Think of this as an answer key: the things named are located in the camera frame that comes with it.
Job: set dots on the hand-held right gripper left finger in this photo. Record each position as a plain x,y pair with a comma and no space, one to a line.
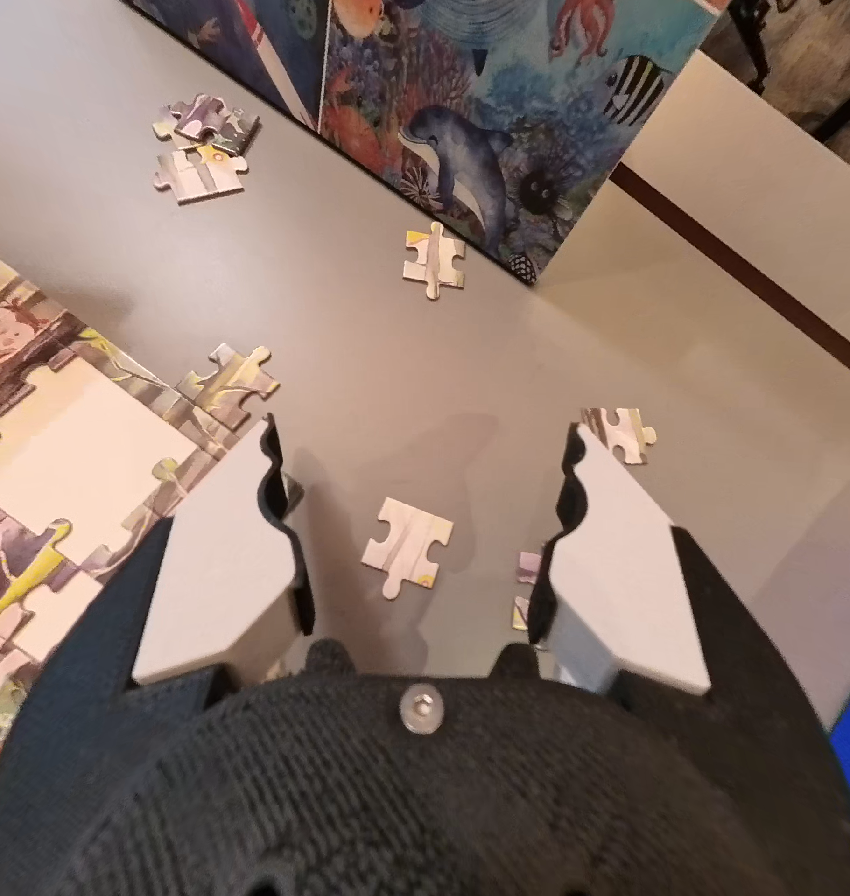
208,560

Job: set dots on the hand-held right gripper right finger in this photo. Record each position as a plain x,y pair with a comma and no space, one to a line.
621,560

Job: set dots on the olive branch puzzle piece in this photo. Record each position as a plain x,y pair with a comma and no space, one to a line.
225,385

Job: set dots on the partly assembled forest jigsaw puzzle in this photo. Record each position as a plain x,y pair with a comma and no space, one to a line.
18,560

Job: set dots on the purple puzzle piece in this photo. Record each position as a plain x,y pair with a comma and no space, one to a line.
530,567

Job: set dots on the grey white puzzle piece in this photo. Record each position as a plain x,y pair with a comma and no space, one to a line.
624,434

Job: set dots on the yellow white puzzle piece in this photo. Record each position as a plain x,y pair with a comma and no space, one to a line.
432,262

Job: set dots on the purple green joined puzzle pieces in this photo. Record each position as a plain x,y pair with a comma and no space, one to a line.
201,115

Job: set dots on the illustrated jigsaw puzzle box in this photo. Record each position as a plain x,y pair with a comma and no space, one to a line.
467,105

